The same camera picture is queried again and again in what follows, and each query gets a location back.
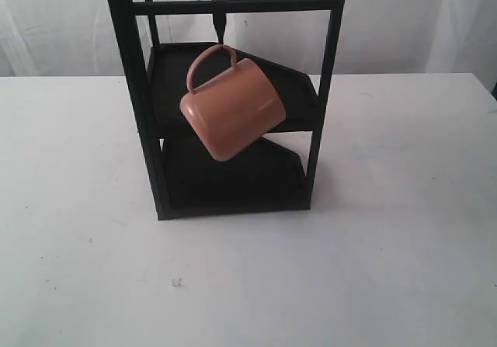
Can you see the black two-tier shelf rack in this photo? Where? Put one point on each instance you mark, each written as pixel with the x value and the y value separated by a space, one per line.
pixel 185 180

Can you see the white backdrop curtain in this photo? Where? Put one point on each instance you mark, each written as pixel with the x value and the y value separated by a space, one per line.
pixel 75 37

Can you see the pink ceramic mug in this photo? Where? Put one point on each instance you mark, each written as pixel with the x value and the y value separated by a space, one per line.
pixel 234 108

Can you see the black tapered bracket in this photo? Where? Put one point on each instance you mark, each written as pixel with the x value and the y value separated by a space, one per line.
pixel 219 19

